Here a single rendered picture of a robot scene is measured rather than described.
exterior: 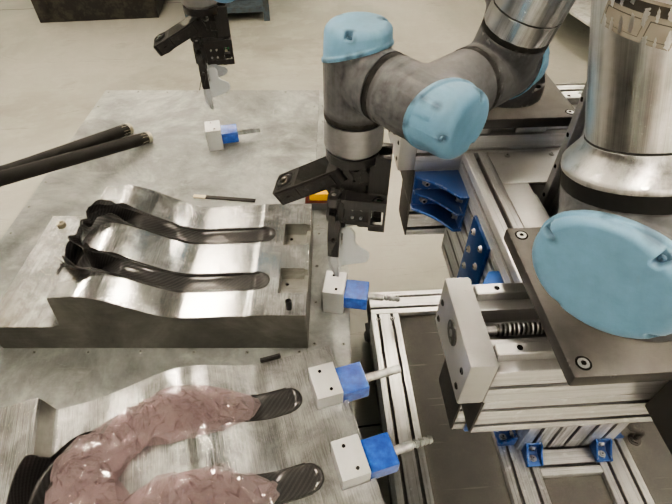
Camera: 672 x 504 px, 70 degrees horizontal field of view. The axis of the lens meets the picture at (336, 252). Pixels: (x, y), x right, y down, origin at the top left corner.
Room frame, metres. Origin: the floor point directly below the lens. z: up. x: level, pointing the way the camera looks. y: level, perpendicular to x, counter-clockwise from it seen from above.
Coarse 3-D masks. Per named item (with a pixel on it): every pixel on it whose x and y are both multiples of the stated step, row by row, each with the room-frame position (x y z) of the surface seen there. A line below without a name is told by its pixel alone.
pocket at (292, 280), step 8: (280, 272) 0.52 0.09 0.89; (288, 272) 0.53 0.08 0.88; (296, 272) 0.53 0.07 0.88; (304, 272) 0.52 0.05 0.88; (280, 280) 0.51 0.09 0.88; (288, 280) 0.52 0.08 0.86; (296, 280) 0.52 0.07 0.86; (304, 280) 0.51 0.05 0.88; (280, 288) 0.50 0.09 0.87; (288, 288) 0.51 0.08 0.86; (296, 288) 0.51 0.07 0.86; (304, 288) 0.50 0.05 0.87
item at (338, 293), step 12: (324, 288) 0.51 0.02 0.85; (336, 288) 0.51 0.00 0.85; (348, 288) 0.52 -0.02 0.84; (360, 288) 0.52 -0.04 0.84; (324, 300) 0.51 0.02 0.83; (336, 300) 0.50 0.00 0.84; (348, 300) 0.50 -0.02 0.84; (360, 300) 0.50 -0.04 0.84; (396, 300) 0.51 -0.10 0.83; (336, 312) 0.50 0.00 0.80
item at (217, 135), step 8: (216, 120) 1.05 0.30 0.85; (208, 128) 1.02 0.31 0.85; (216, 128) 1.02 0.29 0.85; (224, 128) 1.04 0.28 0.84; (232, 128) 1.04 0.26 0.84; (256, 128) 1.05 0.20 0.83; (208, 136) 1.00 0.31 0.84; (216, 136) 1.01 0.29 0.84; (224, 136) 1.01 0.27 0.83; (232, 136) 1.02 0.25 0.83; (208, 144) 1.00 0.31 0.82; (216, 144) 1.00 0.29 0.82
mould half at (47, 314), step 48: (144, 192) 0.68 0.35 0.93; (48, 240) 0.62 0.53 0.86; (96, 240) 0.55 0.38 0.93; (144, 240) 0.57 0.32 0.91; (48, 288) 0.51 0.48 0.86; (96, 288) 0.45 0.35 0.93; (144, 288) 0.47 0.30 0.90; (0, 336) 0.43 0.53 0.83; (48, 336) 0.43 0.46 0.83; (96, 336) 0.43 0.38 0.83; (144, 336) 0.43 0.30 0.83; (192, 336) 0.43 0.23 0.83; (240, 336) 0.43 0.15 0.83; (288, 336) 0.43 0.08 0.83
